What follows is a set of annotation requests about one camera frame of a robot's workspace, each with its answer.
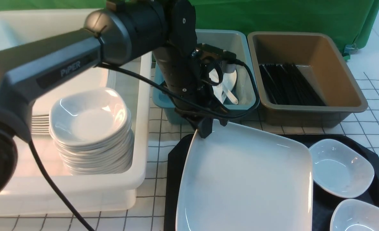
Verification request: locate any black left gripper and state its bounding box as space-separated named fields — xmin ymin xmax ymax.
xmin=153 ymin=45 xmax=230 ymax=139

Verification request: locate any large white square plate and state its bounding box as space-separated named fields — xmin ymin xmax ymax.
xmin=175 ymin=120 xmax=314 ymax=231

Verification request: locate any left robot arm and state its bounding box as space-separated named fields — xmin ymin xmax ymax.
xmin=0 ymin=0 xmax=228 ymax=192

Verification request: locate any pile of white spoons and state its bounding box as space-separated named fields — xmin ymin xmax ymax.
xmin=212 ymin=70 xmax=239 ymax=104

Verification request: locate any bundle of black chopsticks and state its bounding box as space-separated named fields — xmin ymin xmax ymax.
xmin=259 ymin=63 xmax=326 ymax=107

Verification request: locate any blue-grey plastic bin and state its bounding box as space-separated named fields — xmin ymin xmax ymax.
xmin=152 ymin=29 xmax=256 ymax=125

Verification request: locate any olive-brown plastic bin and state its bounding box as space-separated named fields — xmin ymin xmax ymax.
xmin=247 ymin=32 xmax=368 ymax=127

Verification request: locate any stack of white bowls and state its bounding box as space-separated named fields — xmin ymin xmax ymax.
xmin=49 ymin=88 xmax=134 ymax=175

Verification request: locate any stack of white square plates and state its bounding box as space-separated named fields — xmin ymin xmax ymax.
xmin=31 ymin=68 xmax=116 ymax=133

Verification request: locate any white shallow bowl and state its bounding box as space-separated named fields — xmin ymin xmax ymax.
xmin=329 ymin=199 xmax=379 ymax=231
xmin=309 ymin=139 xmax=375 ymax=199

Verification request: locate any metal binder clip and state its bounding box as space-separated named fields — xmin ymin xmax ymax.
xmin=342 ymin=44 xmax=359 ymax=56

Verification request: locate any green cloth backdrop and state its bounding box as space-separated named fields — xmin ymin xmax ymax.
xmin=0 ymin=0 xmax=373 ymax=65

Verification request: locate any black serving tray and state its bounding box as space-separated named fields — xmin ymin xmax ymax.
xmin=163 ymin=134 xmax=379 ymax=231

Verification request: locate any large white plastic tub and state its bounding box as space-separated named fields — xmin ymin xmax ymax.
xmin=0 ymin=9 xmax=150 ymax=217

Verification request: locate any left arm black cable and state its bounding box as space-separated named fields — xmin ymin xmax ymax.
xmin=29 ymin=58 xmax=260 ymax=231

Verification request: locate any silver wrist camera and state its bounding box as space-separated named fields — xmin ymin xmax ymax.
xmin=195 ymin=43 xmax=237 ymax=73

